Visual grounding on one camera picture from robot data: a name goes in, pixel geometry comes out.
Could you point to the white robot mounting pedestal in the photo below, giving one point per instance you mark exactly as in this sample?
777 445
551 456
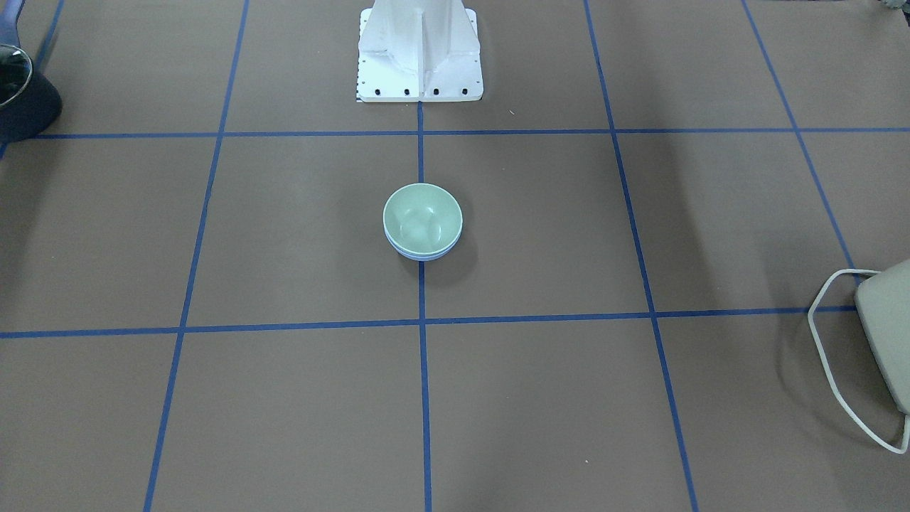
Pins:
419 51

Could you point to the cream toaster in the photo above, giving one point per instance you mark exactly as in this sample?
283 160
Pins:
882 302

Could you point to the dark blue saucepan with lid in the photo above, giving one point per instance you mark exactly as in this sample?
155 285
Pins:
30 103

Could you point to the blue bowl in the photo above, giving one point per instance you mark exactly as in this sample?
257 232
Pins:
421 257

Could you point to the green bowl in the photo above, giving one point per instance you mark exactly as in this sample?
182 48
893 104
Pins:
422 217

